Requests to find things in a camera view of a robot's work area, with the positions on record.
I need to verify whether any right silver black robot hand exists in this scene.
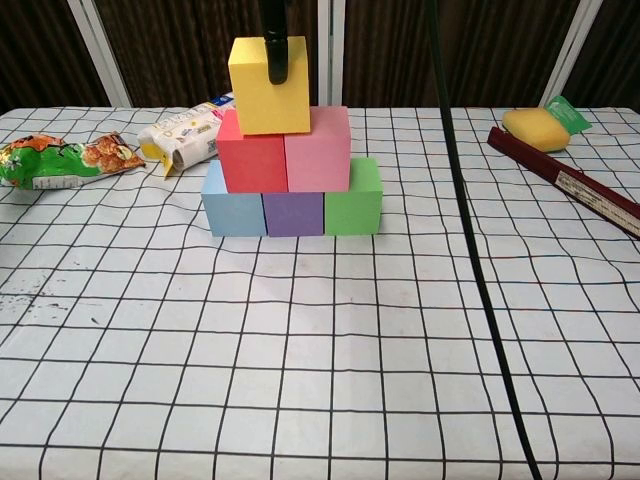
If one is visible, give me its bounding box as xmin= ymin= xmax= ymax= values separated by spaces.
xmin=263 ymin=0 xmax=290 ymax=86

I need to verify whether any yellow foam cube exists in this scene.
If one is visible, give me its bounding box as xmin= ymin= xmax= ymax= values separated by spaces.
xmin=227 ymin=35 xmax=313 ymax=137

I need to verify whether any red foam cube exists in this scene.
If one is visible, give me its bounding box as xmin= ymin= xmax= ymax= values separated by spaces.
xmin=216 ymin=109 xmax=290 ymax=195

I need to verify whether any pink foam cube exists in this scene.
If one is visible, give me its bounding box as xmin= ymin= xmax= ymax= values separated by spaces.
xmin=283 ymin=105 xmax=351 ymax=193

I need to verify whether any light blue foam cube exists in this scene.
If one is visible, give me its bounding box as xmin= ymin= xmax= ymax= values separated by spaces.
xmin=201 ymin=159 xmax=269 ymax=237

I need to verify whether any green foam cube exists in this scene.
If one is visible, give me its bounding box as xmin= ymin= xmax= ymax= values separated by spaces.
xmin=323 ymin=156 xmax=385 ymax=237

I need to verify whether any dark brown ribbed partition panel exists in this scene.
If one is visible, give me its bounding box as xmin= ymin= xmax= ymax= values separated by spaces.
xmin=0 ymin=0 xmax=114 ymax=114
xmin=94 ymin=0 xmax=321 ymax=109
xmin=564 ymin=0 xmax=640 ymax=109
xmin=342 ymin=0 xmax=576 ymax=109

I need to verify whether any white snack package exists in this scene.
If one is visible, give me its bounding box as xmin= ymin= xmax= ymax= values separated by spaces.
xmin=136 ymin=89 xmax=239 ymax=180

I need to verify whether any purple foam cube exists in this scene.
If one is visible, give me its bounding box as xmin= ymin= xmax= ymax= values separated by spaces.
xmin=261 ymin=190 xmax=326 ymax=238

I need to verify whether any green orange snack bag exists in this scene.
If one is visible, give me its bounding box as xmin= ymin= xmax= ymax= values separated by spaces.
xmin=0 ymin=131 xmax=147 ymax=192

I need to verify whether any yellow sponge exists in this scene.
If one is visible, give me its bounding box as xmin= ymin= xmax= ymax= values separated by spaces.
xmin=502 ymin=107 xmax=572 ymax=153

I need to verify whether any green sachet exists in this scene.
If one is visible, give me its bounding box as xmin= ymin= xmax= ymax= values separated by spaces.
xmin=543 ymin=94 xmax=591 ymax=135

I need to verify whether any dark red long box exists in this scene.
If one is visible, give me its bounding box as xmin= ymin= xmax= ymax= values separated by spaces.
xmin=487 ymin=126 xmax=640 ymax=232

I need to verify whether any white partition post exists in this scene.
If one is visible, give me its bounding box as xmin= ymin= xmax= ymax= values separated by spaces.
xmin=543 ymin=0 xmax=599 ymax=109
xmin=317 ymin=0 xmax=346 ymax=109
xmin=69 ymin=0 xmax=134 ymax=109

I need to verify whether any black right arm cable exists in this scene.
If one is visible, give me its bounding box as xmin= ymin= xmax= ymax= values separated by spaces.
xmin=428 ymin=0 xmax=544 ymax=480

